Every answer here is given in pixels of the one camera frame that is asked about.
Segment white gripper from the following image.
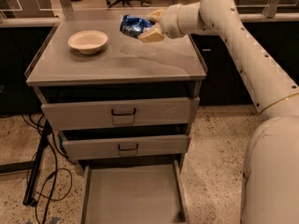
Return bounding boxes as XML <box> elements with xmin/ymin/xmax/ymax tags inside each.
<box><xmin>137</xmin><ymin>4</ymin><xmax>184</xmax><ymax>43</ymax></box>

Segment blue crushed pepsi can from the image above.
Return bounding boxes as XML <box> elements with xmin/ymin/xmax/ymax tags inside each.
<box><xmin>120</xmin><ymin>15</ymin><xmax>154</xmax><ymax>38</ymax></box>

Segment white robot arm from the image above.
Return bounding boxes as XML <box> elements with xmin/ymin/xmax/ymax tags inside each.
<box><xmin>138</xmin><ymin>0</ymin><xmax>299</xmax><ymax>224</ymax></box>

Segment grey drawer cabinet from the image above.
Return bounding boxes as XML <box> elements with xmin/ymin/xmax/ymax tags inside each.
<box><xmin>24</xmin><ymin>7</ymin><xmax>208</xmax><ymax>224</ymax></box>

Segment grey top drawer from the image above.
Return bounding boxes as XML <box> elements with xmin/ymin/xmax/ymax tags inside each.
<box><xmin>42</xmin><ymin>97</ymin><xmax>199</xmax><ymax>131</ymax></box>

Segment grey drawer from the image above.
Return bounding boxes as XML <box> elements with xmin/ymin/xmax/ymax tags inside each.
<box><xmin>63</xmin><ymin>134</ymin><xmax>191</xmax><ymax>160</ymax></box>
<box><xmin>42</xmin><ymin>97</ymin><xmax>199</xmax><ymax>131</ymax></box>
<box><xmin>78</xmin><ymin>157</ymin><xmax>189</xmax><ymax>224</ymax></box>

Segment grey middle drawer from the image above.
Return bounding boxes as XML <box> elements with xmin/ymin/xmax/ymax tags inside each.
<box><xmin>63</xmin><ymin>134</ymin><xmax>191</xmax><ymax>160</ymax></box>

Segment grey bottom drawer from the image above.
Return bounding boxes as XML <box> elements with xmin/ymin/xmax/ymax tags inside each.
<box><xmin>78</xmin><ymin>157</ymin><xmax>189</xmax><ymax>224</ymax></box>

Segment white paper bowl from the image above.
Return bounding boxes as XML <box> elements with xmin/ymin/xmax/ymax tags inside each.
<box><xmin>67</xmin><ymin>30</ymin><xmax>108</xmax><ymax>55</ymax></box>

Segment black metal floor bar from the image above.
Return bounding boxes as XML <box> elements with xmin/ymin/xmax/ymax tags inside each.
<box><xmin>22</xmin><ymin>121</ymin><xmax>51</xmax><ymax>205</ymax></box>

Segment black floor cable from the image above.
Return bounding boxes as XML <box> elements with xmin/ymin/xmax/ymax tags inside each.
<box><xmin>20</xmin><ymin>113</ymin><xmax>76</xmax><ymax>224</ymax></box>

